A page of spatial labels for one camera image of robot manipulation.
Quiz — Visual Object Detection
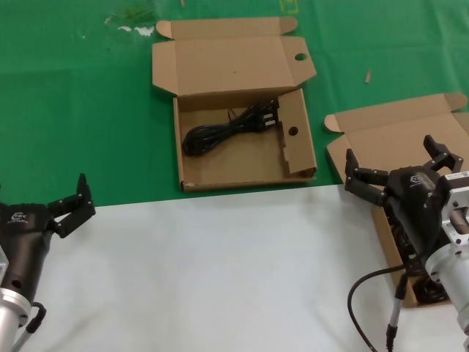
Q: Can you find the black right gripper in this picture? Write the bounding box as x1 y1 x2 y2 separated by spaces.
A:
344 134 465 257

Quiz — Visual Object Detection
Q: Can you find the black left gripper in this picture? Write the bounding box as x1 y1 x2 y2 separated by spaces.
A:
0 173 97 301

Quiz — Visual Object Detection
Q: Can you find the black power cable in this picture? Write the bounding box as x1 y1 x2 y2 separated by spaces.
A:
182 98 281 158

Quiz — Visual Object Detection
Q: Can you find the open brown cardboard box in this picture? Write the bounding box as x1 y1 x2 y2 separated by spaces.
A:
151 16 318 194
324 92 469 308

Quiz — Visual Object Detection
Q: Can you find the green table cloth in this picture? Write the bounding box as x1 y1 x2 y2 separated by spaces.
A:
0 0 469 210

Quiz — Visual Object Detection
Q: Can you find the white table sheet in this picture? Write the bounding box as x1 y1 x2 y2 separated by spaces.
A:
0 183 469 352

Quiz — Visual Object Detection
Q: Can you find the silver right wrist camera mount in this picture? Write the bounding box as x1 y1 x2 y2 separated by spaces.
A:
437 169 469 246

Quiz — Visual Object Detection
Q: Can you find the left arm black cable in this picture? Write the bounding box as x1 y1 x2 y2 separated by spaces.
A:
26 301 48 335

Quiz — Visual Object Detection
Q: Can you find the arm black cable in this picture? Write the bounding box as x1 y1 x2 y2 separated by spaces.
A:
347 265 410 352
26 301 48 335

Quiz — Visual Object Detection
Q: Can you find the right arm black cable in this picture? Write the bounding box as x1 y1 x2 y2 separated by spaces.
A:
347 265 410 352

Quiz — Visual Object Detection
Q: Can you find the left arm grey cable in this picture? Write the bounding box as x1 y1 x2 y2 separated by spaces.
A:
12 328 32 352

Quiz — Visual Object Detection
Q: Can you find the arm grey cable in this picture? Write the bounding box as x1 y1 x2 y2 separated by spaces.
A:
385 273 410 352
12 328 32 352

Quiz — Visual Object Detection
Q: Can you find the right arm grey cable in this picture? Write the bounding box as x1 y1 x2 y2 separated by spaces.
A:
385 273 410 352

